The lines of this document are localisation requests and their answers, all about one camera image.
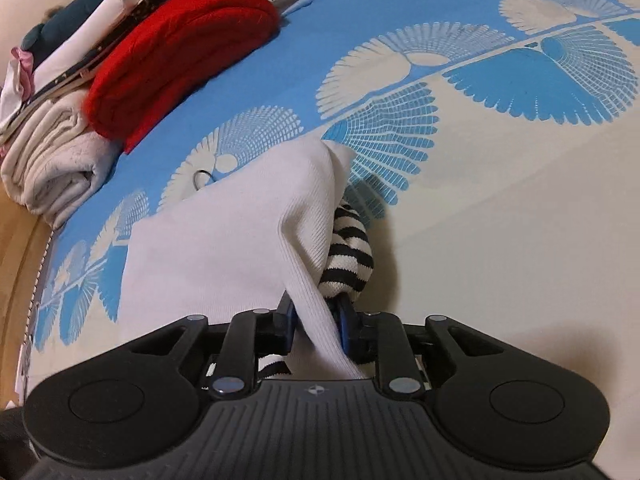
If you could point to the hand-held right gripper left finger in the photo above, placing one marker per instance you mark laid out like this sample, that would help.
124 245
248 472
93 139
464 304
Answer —
289 326

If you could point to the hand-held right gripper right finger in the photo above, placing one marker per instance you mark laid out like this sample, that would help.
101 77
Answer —
345 334

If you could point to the white black striped hoodie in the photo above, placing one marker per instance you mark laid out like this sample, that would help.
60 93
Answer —
225 240

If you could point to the blue white patterned bed mat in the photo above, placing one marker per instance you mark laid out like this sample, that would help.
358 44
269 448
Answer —
500 185

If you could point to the cream folded blanket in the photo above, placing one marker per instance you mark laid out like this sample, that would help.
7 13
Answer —
55 160

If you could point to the red folded blanket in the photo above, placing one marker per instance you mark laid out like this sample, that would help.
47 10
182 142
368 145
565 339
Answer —
190 50

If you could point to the white cloth with dark trim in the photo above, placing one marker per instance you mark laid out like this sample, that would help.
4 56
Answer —
75 45

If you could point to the pink cloth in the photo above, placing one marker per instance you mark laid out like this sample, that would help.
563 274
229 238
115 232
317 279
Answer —
22 67

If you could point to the dark teal shark plush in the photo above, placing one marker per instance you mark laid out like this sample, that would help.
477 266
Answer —
75 15

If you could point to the tan plush toy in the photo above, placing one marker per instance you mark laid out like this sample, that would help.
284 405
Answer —
53 12

